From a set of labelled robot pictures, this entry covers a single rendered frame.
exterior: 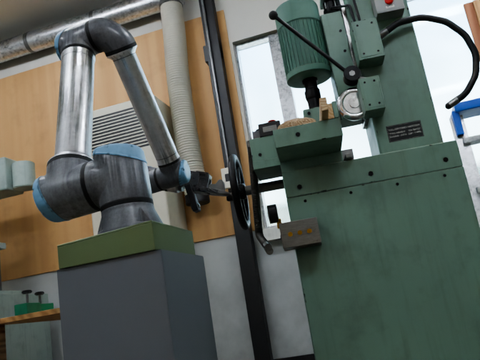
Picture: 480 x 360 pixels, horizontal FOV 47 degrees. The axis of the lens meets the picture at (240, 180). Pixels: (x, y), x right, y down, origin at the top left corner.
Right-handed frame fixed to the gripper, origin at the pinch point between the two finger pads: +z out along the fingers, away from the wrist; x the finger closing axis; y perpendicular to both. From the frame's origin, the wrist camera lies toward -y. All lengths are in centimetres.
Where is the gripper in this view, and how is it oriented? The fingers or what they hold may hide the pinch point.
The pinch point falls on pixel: (227, 195)
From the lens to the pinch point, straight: 219.1
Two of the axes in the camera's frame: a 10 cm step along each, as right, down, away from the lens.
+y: 1.8, -9.7, 1.9
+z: 9.7, 1.5, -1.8
